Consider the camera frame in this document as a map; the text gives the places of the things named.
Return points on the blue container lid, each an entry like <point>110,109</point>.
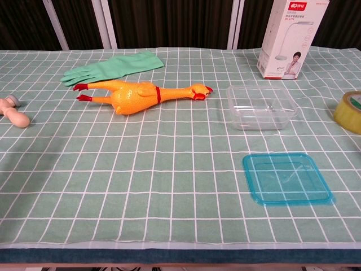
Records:
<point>287,180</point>

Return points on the clear plastic container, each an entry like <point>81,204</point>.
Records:
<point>262,113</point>

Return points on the green white checkered tablecloth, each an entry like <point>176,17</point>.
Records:
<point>169,169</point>

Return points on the yellow rubber chicken toy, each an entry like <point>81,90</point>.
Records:
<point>132,97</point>

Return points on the green rubber glove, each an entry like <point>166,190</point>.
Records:
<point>118,67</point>

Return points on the black pleated curtain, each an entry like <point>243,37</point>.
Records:
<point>169,22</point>

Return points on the dark blue under cloth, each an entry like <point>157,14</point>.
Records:
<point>180,256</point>

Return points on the white desk lamp carton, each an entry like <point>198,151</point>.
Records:
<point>287,42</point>

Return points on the beige wooden massage hammer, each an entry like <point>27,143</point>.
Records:
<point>17,118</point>

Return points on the yellow packing tape roll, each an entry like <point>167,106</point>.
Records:
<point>348,113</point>

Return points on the wide white metal post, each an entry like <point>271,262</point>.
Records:
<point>108,25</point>

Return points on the thin grey metal post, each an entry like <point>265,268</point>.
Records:
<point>56,26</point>

